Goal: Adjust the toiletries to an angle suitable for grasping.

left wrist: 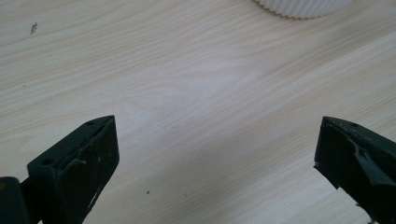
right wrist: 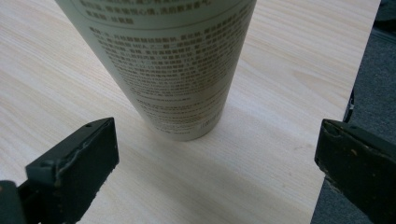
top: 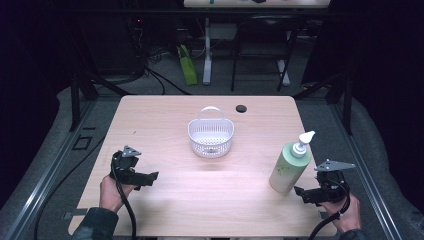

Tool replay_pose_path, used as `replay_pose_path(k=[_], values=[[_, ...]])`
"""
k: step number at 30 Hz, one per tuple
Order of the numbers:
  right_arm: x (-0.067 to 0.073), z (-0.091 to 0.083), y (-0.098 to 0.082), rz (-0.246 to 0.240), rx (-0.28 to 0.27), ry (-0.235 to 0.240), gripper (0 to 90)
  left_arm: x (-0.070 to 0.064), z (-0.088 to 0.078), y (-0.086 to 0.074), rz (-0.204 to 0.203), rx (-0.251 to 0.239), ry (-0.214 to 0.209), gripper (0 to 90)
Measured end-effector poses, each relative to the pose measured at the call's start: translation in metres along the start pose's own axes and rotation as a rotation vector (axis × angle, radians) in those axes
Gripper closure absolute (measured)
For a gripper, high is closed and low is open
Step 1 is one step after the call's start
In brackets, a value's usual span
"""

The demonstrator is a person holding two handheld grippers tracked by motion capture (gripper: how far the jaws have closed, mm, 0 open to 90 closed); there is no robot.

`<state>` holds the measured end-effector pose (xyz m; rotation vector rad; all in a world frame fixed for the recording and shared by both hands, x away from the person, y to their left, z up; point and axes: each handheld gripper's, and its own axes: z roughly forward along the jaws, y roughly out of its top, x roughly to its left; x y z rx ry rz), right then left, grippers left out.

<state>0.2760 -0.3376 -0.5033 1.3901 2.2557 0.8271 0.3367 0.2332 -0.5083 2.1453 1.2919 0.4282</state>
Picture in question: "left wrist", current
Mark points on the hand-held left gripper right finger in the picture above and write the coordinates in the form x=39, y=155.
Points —
x=358, y=161

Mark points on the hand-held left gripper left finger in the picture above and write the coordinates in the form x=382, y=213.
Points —
x=74, y=174

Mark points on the white ribbed plastic basket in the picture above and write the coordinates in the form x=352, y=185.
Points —
x=305, y=7

